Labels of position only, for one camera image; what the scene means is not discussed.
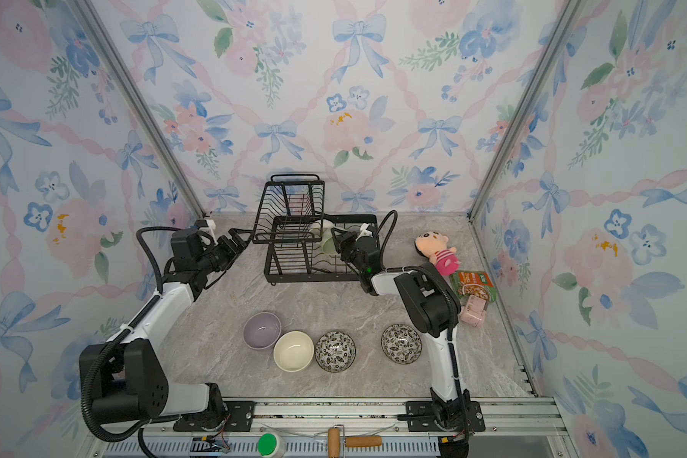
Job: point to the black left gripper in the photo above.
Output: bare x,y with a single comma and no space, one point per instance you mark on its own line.
233,252

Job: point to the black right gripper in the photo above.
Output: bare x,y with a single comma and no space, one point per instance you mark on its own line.
343,242

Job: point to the light green bowl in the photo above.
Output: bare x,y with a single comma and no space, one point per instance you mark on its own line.
328,244

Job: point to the cream speckled bowl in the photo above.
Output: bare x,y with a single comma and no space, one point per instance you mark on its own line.
322,229

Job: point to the black wire dish rack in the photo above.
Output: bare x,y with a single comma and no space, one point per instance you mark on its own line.
289,205

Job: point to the lavender bowl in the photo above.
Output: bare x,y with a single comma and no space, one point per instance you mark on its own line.
262,330

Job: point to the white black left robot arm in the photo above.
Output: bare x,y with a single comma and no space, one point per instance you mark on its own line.
123,384

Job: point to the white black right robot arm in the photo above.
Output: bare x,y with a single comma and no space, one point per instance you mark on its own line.
431,304

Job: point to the pink plush doll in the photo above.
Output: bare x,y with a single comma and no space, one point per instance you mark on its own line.
436,248

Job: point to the right black floral bowl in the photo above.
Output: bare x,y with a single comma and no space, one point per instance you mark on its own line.
401,344

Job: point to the black floral bowl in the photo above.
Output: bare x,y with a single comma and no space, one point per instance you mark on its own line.
335,352
401,344

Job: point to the left black floral bowl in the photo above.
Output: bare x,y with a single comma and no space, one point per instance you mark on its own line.
335,352

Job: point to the green red soup packet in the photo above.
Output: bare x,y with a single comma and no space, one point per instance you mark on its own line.
473,283

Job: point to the cream white bowl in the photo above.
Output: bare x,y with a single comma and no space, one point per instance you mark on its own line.
294,351

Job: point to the green round button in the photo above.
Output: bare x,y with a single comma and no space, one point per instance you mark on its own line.
271,445

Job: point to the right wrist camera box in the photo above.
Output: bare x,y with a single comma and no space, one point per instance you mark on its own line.
372,246

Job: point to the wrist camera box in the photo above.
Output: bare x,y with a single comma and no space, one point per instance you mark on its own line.
189,246
372,246

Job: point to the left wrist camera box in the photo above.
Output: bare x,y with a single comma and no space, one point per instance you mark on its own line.
189,246

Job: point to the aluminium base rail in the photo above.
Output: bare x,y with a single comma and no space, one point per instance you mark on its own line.
502,427

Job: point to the wooden handled tool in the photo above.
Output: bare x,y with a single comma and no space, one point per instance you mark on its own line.
338,442

